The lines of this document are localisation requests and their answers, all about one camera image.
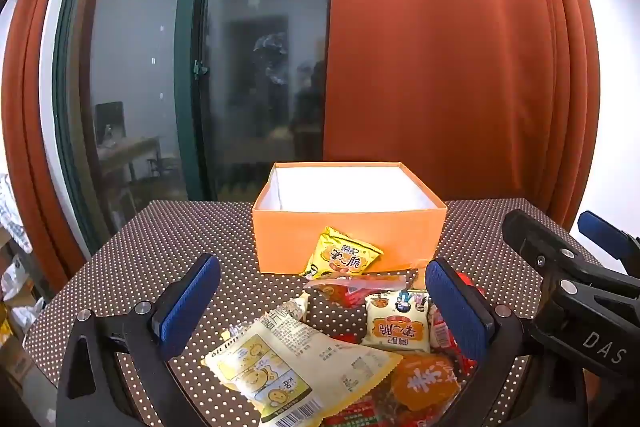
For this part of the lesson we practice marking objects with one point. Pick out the red snack packet white label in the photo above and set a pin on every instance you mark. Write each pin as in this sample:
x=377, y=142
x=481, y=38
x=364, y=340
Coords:
x=441, y=332

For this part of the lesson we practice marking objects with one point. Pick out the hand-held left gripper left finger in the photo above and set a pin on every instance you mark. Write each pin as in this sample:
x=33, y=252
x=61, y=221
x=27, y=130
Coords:
x=192, y=302

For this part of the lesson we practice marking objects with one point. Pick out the narrow orange curtain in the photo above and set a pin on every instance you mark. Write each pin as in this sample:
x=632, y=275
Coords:
x=25, y=132

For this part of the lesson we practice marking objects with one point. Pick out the white orange noodle snack packet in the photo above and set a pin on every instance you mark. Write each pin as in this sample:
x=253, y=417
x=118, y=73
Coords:
x=397, y=327

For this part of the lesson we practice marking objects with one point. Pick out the wide orange curtain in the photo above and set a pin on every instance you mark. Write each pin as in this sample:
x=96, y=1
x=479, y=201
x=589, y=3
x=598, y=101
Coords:
x=450, y=57

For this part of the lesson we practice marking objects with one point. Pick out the yellow snack packet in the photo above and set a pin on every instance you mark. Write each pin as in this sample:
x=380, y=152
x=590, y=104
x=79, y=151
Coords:
x=345, y=257

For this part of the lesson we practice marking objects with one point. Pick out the round orange snack packet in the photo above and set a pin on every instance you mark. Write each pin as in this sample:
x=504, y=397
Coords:
x=425, y=382

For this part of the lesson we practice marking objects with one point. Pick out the large pale yellow cartoon packet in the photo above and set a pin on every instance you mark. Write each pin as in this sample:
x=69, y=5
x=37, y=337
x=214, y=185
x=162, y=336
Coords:
x=300, y=357

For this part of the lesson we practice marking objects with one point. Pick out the white patterned bag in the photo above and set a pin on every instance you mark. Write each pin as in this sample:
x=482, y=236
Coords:
x=12, y=212

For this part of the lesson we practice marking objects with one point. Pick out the clear packet with red snack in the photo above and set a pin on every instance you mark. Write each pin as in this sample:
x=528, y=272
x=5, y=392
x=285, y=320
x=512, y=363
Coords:
x=345, y=289

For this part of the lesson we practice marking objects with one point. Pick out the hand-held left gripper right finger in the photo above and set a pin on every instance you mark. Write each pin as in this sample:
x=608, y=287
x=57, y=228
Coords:
x=457, y=307

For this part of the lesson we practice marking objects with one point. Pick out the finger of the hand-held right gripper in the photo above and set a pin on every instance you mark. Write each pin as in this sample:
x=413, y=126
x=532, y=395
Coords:
x=530, y=237
x=605, y=229

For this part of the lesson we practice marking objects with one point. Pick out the brown polka dot tablecloth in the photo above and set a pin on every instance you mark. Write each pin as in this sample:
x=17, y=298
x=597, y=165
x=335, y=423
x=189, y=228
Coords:
x=200, y=232

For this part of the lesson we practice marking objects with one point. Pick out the green framed window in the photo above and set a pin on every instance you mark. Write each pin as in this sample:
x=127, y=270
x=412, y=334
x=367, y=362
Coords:
x=192, y=107

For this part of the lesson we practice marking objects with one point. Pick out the white plastic bag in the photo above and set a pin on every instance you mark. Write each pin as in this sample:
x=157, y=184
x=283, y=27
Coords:
x=20, y=292

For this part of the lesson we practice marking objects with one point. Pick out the brown cardboard box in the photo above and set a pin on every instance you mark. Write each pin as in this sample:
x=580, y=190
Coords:
x=12, y=364

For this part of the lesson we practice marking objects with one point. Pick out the orange cardboard box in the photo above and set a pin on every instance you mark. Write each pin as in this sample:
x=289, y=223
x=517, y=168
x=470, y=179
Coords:
x=285, y=237

